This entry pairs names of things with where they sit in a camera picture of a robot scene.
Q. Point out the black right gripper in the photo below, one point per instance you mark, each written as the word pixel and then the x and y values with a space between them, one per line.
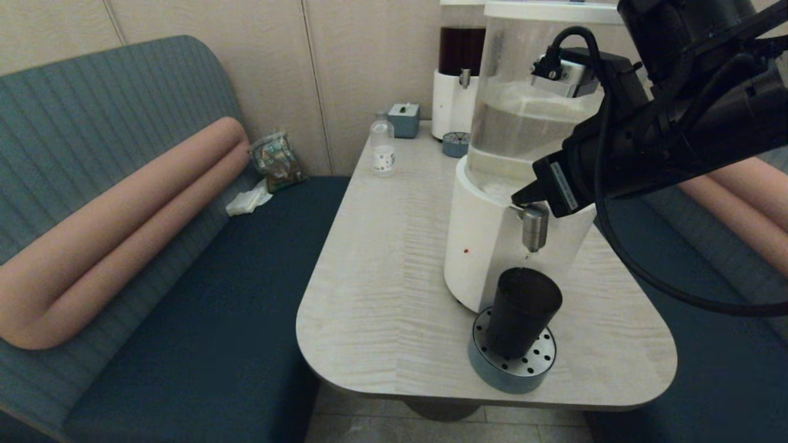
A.
pixel 609 160

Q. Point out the silver water dispenser tap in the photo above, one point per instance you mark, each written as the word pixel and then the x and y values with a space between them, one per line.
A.
pixel 534 231

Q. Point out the black plastic cup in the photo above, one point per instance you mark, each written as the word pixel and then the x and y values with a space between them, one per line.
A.
pixel 520 314

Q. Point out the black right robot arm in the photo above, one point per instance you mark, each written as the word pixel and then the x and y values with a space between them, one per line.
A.
pixel 720 111

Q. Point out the clear water dispenser white base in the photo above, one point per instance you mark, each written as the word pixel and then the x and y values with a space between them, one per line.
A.
pixel 486 246

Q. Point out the small blue round drip tray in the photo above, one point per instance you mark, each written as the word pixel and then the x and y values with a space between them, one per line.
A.
pixel 454 146

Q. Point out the dark drink dispenser white base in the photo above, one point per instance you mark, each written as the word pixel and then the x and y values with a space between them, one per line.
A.
pixel 449 104

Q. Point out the small silver dispenser tap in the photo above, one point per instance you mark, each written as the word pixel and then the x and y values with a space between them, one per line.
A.
pixel 463 78

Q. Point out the blue grey tissue box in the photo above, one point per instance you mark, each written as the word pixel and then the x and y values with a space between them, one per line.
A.
pixel 403 121

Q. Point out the clear plastic bottle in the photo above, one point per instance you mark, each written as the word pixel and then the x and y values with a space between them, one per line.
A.
pixel 381 152

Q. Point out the round metal drip tray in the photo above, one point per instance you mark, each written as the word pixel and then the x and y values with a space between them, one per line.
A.
pixel 514 374

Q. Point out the pink bolster cushion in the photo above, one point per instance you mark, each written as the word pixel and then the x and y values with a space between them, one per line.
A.
pixel 745 209
pixel 111 240

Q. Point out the teal booth sofa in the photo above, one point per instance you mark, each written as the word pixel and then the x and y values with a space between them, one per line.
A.
pixel 203 332
pixel 720 369

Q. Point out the clear snack bag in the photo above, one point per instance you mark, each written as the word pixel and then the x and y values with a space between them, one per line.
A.
pixel 277 161

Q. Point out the crumpled white tissue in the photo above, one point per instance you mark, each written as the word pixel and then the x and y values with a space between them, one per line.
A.
pixel 247 201

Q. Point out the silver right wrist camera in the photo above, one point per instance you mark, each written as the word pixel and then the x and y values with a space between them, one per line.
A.
pixel 569 77

